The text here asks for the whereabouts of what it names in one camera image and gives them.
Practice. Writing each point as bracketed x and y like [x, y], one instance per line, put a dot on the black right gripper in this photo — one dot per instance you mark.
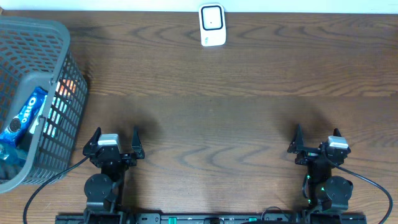
[308, 154]

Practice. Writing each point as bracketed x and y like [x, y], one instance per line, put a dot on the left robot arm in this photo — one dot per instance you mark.
[104, 191]

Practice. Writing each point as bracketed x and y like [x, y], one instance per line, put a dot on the mint green wipes pack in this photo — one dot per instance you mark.
[53, 116]

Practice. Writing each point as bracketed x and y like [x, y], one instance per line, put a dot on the blue Oreo cookie pack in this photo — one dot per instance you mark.
[19, 125]

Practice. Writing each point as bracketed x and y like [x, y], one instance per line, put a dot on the teal mouthwash bottle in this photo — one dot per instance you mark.
[12, 155]

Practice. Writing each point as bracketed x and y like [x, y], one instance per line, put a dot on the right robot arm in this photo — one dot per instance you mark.
[327, 194]

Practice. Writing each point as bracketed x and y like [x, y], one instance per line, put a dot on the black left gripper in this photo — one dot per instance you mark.
[129, 161]

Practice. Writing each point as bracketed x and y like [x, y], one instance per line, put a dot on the grey plastic shopping basket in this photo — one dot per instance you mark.
[36, 53]

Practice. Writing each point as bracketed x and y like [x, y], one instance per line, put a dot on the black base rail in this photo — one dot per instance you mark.
[156, 218]

